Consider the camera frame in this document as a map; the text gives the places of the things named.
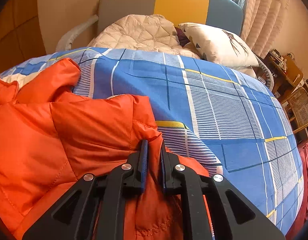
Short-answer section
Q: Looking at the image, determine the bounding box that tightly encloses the orange puffer jacket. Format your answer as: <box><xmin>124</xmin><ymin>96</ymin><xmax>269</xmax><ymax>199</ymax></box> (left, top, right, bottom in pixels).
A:
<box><xmin>0</xmin><ymin>57</ymin><xmax>211</xmax><ymax>240</ymax></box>

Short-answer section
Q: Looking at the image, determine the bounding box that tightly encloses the blue plaid bed sheet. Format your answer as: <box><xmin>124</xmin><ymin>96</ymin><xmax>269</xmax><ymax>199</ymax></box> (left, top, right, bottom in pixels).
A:
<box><xmin>0</xmin><ymin>48</ymin><xmax>304</xmax><ymax>233</ymax></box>

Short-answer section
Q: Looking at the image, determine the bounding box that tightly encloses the red ruffled blanket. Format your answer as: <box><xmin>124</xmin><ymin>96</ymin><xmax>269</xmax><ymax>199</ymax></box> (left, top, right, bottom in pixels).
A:
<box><xmin>286</xmin><ymin>143</ymin><xmax>308</xmax><ymax>239</ymax></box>

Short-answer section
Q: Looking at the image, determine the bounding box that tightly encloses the rattan wooden chair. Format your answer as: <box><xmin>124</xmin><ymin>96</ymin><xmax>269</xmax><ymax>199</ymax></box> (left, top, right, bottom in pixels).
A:
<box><xmin>281</xmin><ymin>87</ymin><xmax>308</xmax><ymax>134</ymax></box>

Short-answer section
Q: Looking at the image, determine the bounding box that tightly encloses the wooden side table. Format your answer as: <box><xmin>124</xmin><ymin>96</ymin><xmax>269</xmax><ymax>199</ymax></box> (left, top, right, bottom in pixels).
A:
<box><xmin>264</xmin><ymin>50</ymin><xmax>304</xmax><ymax>102</ymax></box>

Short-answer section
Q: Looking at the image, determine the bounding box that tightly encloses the white deer print pillow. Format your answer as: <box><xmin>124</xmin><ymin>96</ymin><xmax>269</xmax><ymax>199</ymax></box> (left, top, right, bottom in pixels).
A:
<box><xmin>179</xmin><ymin>22</ymin><xmax>258</xmax><ymax>68</ymax></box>

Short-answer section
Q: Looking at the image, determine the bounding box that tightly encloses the beige quilted blanket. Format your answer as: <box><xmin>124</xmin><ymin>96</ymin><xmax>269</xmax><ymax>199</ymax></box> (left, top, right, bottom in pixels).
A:
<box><xmin>88</xmin><ymin>14</ymin><xmax>201</xmax><ymax>59</ymax></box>

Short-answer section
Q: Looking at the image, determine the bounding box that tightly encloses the wooden wardrobe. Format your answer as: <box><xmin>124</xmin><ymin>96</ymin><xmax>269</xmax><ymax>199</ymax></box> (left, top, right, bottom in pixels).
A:
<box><xmin>0</xmin><ymin>0</ymin><xmax>46</xmax><ymax>73</ymax></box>

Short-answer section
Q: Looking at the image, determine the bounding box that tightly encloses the grey yellow blue headboard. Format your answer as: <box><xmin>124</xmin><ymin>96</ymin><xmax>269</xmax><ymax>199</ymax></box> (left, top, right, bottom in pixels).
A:
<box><xmin>97</xmin><ymin>0</ymin><xmax>243</xmax><ymax>35</ymax></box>

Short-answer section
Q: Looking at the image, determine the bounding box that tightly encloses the beige patterned curtain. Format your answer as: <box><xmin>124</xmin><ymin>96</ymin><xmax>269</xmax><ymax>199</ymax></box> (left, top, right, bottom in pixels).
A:
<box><xmin>241</xmin><ymin>0</ymin><xmax>290</xmax><ymax>58</ymax></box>

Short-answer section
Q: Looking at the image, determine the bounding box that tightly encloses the grey curved bed rail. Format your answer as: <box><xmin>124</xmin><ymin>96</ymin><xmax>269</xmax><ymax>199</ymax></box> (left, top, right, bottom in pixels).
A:
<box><xmin>55</xmin><ymin>15</ymin><xmax>98</xmax><ymax>52</ymax></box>

